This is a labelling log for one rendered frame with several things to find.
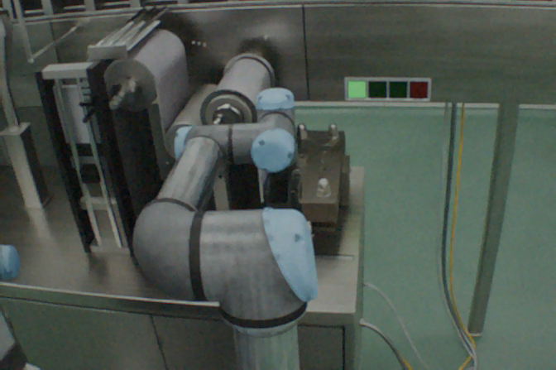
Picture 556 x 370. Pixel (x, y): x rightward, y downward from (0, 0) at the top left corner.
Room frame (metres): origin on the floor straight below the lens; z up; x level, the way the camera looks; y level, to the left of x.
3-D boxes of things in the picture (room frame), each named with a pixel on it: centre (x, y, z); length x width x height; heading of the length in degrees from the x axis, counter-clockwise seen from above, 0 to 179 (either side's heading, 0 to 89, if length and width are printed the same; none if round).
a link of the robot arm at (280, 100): (1.07, 0.00, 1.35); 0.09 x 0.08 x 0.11; 175
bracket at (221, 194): (1.28, 0.15, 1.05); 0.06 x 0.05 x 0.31; 169
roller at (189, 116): (1.46, 0.20, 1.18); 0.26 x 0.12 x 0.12; 169
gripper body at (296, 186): (1.08, -0.01, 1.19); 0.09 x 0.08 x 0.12; 169
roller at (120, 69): (1.49, 0.33, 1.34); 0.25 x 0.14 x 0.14; 169
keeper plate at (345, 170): (1.43, -0.19, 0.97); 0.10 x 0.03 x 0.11; 169
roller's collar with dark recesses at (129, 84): (1.34, 0.36, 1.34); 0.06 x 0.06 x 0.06; 79
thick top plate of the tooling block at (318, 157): (1.44, -0.10, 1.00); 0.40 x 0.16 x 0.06; 169
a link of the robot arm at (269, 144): (0.97, 0.02, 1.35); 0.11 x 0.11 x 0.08; 85
